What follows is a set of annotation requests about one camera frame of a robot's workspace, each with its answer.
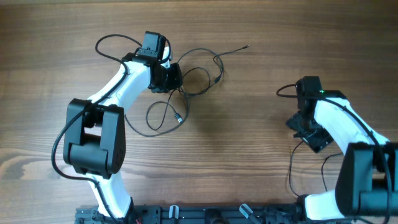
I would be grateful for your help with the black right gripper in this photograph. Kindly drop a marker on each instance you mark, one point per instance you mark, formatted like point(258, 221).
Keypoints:
point(311, 134)

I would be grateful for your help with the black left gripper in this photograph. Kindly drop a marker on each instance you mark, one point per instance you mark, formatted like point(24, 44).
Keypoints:
point(170, 78)

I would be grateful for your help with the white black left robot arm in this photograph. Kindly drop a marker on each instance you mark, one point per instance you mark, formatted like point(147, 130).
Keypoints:
point(94, 135)

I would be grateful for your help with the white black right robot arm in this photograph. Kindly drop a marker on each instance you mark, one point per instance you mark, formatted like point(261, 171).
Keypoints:
point(367, 182)

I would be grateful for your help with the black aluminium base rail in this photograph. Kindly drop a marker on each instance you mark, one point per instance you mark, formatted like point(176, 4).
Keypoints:
point(244, 214)

